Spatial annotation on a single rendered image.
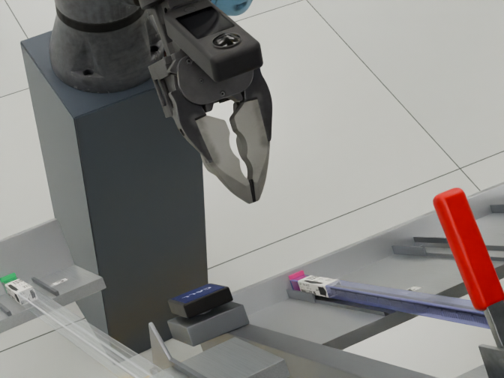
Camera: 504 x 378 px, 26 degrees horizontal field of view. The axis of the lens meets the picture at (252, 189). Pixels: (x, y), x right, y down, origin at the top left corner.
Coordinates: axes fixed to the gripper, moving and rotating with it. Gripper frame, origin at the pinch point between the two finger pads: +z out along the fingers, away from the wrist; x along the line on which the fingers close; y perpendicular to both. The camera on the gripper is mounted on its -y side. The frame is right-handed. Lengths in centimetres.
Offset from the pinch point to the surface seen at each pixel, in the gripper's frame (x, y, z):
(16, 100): -2, 131, -21
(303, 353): 9.5, -27.5, 8.7
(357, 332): 3.5, -22.5, 10.2
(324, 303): 1.1, -11.4, 9.8
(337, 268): -4.1, -3.5, 9.1
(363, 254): -6.9, -3.5, 8.8
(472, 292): 6.7, -47.0, 4.1
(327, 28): -70, 124, -15
